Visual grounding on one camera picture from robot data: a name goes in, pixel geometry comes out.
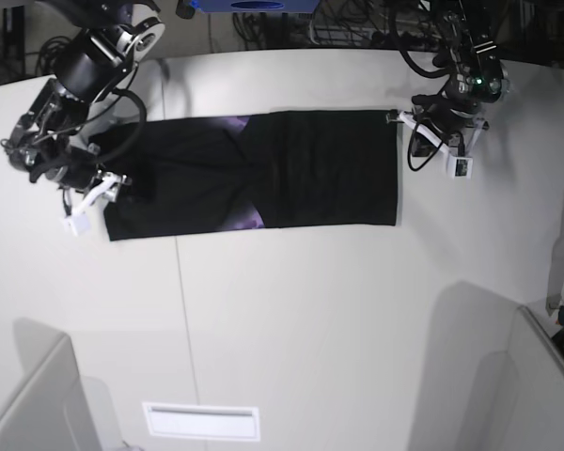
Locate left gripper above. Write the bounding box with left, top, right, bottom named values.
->
left=386, top=109, right=490, bottom=179

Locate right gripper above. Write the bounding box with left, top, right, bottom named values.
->
left=44, top=148, right=132, bottom=235

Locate black T-shirt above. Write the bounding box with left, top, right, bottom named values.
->
left=103, top=110, right=399, bottom=241

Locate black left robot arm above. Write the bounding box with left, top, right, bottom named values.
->
left=387, top=1, right=509, bottom=179

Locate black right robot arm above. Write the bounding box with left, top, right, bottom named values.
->
left=0, top=1, right=165, bottom=236

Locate blue box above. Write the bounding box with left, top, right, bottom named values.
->
left=190, top=0, right=320, bottom=13

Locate white left partition panel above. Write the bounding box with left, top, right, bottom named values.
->
left=0, top=333, right=102, bottom=450

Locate white partition panel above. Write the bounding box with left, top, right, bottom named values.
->
left=0, top=333, right=102, bottom=450
left=477, top=306, right=564, bottom=450

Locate white right partition panel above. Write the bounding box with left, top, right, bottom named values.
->
left=477, top=306, right=564, bottom=450

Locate coiled black cable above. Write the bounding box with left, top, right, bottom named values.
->
left=35, top=37, right=93, bottom=79

